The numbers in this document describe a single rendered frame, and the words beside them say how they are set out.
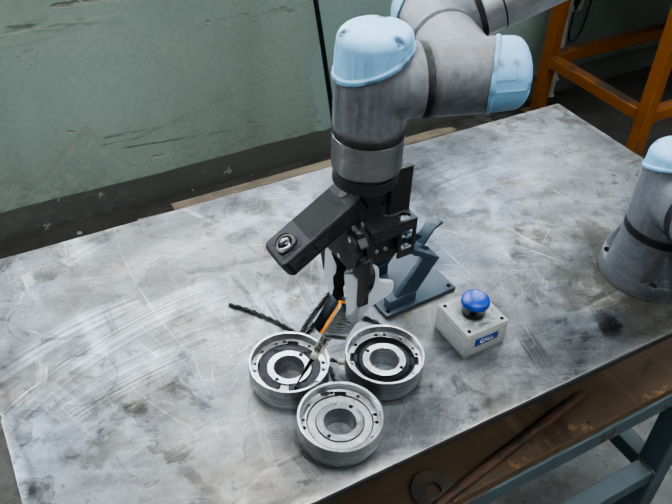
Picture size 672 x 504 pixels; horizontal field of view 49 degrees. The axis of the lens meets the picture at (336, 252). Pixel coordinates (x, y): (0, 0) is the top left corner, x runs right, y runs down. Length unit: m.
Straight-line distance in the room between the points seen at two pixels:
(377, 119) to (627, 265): 0.60
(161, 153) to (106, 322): 1.55
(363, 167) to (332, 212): 0.07
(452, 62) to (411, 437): 0.47
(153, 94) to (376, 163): 1.81
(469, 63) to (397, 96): 0.08
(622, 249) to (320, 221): 0.57
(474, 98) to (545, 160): 0.76
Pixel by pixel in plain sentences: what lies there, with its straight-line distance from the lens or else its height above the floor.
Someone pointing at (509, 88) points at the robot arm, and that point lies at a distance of 0.75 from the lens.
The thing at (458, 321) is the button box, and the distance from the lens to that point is 1.04.
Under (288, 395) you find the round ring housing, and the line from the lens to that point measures 0.94.
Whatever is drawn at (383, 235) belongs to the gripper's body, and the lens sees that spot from 0.81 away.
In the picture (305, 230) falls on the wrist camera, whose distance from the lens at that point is 0.79.
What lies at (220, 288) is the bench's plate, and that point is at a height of 0.80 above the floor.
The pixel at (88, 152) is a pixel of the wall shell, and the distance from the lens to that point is 2.54.
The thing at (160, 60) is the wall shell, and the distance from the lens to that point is 2.47.
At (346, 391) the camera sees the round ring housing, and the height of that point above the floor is 0.83.
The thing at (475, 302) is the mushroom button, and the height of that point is 0.87.
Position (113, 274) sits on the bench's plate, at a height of 0.80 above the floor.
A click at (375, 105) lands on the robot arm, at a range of 0.71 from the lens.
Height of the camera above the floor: 1.56
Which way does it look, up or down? 40 degrees down
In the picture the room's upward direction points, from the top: 2 degrees clockwise
